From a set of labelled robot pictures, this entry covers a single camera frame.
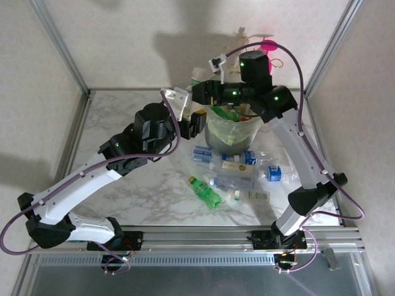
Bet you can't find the clear bottle blue label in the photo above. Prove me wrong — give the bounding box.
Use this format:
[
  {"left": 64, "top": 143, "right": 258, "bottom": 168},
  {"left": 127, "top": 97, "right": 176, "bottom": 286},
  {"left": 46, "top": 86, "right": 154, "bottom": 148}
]
[
  {"left": 220, "top": 149, "right": 277, "bottom": 164},
  {"left": 258, "top": 165, "right": 300, "bottom": 185},
  {"left": 193, "top": 144, "right": 222, "bottom": 163}
]

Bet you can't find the clear bottle yellow fruit label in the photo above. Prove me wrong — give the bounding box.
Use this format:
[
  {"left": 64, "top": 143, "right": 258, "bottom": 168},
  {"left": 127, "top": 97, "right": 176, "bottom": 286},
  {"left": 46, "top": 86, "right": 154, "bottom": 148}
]
[{"left": 208, "top": 160, "right": 263, "bottom": 174}]

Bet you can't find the crushed clear plastic bottle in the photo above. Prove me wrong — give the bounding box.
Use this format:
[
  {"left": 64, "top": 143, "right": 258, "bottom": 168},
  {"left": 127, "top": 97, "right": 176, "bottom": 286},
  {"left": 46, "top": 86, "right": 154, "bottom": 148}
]
[{"left": 209, "top": 174, "right": 257, "bottom": 191}]

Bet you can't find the clear bottle green white label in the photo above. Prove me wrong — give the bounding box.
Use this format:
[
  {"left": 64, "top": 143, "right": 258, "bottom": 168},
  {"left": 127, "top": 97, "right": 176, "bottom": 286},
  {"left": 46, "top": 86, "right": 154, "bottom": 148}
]
[{"left": 227, "top": 188, "right": 271, "bottom": 204}]

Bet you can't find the translucent bin with green liner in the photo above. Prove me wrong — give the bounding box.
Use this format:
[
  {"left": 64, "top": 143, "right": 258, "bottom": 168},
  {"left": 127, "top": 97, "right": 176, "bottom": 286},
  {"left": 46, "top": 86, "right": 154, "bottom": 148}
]
[{"left": 197, "top": 92, "right": 263, "bottom": 155}]

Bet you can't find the pink plastic goblet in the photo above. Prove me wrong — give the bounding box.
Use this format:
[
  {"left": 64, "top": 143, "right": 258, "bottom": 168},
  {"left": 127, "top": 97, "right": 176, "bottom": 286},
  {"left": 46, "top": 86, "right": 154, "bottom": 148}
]
[{"left": 260, "top": 39, "right": 275, "bottom": 75}]

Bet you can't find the small black control board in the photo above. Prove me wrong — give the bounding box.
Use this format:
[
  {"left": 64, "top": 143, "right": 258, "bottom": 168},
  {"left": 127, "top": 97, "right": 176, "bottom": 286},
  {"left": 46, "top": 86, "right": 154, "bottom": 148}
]
[
  {"left": 273, "top": 252, "right": 299, "bottom": 269},
  {"left": 101, "top": 254, "right": 132, "bottom": 269}
]

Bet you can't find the grey metal shelf plate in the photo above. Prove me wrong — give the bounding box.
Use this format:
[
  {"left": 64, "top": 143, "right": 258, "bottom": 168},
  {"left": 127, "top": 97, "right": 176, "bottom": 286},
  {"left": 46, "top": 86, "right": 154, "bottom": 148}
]
[{"left": 12, "top": 254, "right": 374, "bottom": 296}]

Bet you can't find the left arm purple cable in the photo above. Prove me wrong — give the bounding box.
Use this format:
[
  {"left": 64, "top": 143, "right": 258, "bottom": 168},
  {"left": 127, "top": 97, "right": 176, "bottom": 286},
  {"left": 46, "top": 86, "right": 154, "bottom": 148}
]
[{"left": 0, "top": 91, "right": 183, "bottom": 275}]

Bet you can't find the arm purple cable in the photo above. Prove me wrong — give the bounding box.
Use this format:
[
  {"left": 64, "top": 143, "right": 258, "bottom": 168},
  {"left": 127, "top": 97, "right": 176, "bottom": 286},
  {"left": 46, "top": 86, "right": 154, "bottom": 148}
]
[
  {"left": 225, "top": 42, "right": 365, "bottom": 274},
  {"left": 0, "top": 91, "right": 183, "bottom": 275}
]

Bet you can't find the gold wire stand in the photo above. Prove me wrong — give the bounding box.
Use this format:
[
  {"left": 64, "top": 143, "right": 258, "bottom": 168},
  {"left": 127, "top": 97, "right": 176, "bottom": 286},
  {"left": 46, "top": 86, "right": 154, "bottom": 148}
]
[{"left": 223, "top": 27, "right": 283, "bottom": 74}]

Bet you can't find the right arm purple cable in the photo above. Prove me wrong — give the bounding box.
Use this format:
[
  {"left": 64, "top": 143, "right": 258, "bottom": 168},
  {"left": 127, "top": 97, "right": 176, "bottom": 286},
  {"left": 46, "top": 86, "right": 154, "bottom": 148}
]
[{"left": 225, "top": 42, "right": 365, "bottom": 274}]

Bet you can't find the aluminium frame post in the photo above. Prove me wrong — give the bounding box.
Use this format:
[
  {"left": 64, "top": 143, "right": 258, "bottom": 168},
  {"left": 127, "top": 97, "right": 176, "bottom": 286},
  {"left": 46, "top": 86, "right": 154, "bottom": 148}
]
[
  {"left": 304, "top": 0, "right": 364, "bottom": 96},
  {"left": 29, "top": 0, "right": 93, "bottom": 96}
]

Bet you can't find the aluminium mounting rail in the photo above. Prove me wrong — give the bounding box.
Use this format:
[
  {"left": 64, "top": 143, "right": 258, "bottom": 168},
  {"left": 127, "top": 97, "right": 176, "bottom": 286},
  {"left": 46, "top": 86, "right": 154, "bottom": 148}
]
[{"left": 26, "top": 224, "right": 362, "bottom": 255}]

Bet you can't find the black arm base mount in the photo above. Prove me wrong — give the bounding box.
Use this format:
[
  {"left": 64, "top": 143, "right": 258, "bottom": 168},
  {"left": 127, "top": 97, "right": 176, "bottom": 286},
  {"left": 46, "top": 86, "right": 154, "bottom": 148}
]
[
  {"left": 86, "top": 231, "right": 144, "bottom": 251},
  {"left": 248, "top": 229, "right": 308, "bottom": 250}
]

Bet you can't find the slotted grey cable duct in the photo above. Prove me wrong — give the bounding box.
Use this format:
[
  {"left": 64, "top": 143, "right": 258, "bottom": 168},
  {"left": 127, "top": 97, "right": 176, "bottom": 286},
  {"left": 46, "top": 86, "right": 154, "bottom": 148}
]
[{"left": 38, "top": 254, "right": 276, "bottom": 266}]

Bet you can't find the grey metal bracket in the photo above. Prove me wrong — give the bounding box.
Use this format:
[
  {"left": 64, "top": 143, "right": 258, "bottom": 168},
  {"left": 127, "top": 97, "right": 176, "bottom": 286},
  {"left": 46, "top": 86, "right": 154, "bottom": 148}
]
[{"left": 322, "top": 248, "right": 340, "bottom": 271}]

